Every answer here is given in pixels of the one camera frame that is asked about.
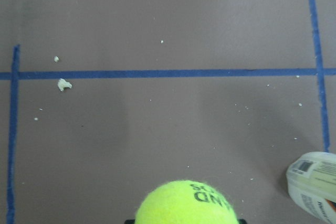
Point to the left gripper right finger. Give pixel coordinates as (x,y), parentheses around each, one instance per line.
(242,221)

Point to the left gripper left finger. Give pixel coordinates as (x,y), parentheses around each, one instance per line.
(129,221)

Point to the yellow tennis ball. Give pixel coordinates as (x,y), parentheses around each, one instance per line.
(185,201)

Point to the tennis ball can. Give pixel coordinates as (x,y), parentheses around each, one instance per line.
(311,184)

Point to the white popcorn crumb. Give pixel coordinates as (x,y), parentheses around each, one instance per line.
(62,85)

